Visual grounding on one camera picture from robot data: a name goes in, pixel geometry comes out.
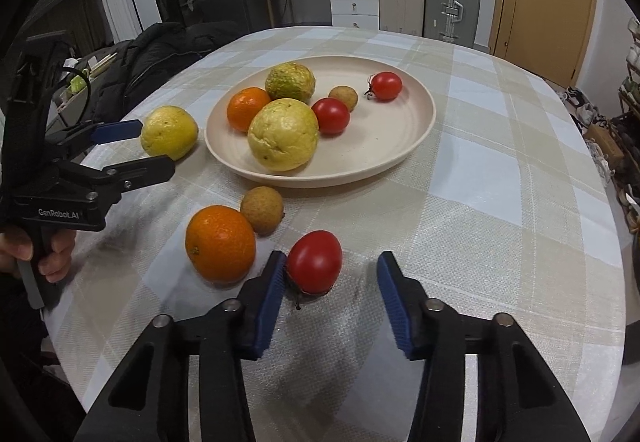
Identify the black jacket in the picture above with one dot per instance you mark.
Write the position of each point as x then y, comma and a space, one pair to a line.
144, 64

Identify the silver aluminium suitcase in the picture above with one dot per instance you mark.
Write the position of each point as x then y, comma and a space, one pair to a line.
451, 21

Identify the wooden shoe rack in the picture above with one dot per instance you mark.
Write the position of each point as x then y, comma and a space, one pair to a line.
628, 93

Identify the smooth yellow passion fruit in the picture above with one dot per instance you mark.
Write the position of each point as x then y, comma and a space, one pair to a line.
169, 130

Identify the beige checkered tablecloth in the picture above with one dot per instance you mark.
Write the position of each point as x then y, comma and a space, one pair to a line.
500, 209

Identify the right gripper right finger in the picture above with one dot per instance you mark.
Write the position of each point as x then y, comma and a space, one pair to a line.
519, 398

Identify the small longan in plate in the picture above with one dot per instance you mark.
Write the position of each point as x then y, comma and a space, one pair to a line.
345, 94

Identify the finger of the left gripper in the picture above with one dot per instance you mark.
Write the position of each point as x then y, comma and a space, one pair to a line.
86, 135
130, 176

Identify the green mug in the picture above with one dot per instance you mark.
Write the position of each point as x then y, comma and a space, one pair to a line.
77, 84

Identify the red tomato with stem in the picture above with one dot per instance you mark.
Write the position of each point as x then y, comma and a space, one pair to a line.
384, 86

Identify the wooden door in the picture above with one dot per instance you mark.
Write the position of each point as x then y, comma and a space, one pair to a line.
546, 37

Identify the yellow passion fruit in plate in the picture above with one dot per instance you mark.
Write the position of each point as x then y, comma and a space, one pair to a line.
284, 135

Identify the orange mandarin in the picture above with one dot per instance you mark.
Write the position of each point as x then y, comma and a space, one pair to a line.
244, 106
221, 244

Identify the large brown longan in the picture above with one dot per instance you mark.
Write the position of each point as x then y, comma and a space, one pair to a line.
263, 208

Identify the wrinkled greenish passion fruit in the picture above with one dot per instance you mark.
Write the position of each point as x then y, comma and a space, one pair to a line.
290, 80

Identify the cream round plate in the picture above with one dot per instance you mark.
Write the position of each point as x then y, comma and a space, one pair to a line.
379, 134

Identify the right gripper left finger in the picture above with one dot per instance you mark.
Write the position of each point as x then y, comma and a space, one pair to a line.
146, 398

